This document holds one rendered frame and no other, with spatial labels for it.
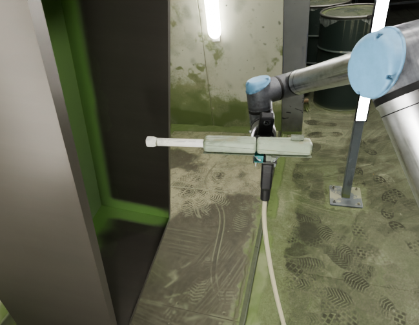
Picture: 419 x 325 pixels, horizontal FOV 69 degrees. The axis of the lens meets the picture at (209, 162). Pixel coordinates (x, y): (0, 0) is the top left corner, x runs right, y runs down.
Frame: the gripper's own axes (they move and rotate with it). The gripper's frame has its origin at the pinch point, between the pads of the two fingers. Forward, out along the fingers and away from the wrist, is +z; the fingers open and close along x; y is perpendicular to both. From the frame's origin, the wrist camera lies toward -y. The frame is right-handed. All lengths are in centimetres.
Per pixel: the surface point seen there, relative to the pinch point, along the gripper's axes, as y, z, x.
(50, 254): 10, 34, 50
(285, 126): 62, -184, -32
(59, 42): -29, -17, 67
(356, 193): 77, -102, -72
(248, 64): 8, -183, 4
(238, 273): 91, -37, 6
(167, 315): 98, -13, 40
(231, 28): -20, -181, 19
